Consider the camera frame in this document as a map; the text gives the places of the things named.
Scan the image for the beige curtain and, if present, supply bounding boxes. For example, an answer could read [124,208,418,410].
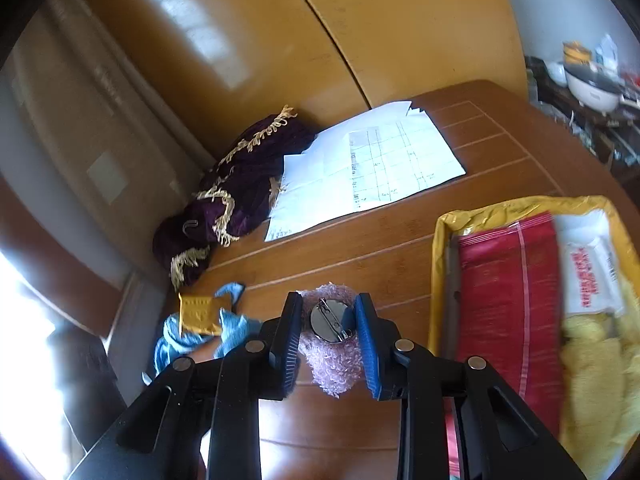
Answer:
[6,0,215,283]

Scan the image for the wooden wardrobe cabinet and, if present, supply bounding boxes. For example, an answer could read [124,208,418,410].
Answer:
[85,0,526,156]

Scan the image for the white paper sheets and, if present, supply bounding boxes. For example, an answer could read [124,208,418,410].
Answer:
[265,101,465,242]

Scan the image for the red foil pouch back side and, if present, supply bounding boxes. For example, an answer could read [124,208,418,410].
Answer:
[444,211,566,480]

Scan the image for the yellow foil packet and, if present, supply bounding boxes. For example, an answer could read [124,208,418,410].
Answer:
[179,295,232,336]

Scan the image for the white printed pouch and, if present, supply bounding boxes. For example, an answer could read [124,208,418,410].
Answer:
[558,233,626,318]

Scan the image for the white rice cooker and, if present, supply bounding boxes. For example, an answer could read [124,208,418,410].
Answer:
[564,64,625,115]

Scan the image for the purple velvet cloth gold fringe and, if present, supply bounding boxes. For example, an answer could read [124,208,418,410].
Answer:
[152,105,316,290]

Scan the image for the blue terry towel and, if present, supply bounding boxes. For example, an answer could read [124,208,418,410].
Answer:
[141,282,262,386]

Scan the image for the pink fluffy ball with clip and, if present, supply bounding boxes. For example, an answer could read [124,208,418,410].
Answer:
[298,282,363,398]

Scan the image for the cluttered side shelf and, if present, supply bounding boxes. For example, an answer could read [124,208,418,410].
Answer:
[525,36,639,200]

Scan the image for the yellow-rimmed storage bag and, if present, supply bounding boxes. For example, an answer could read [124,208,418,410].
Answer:
[428,196,639,479]

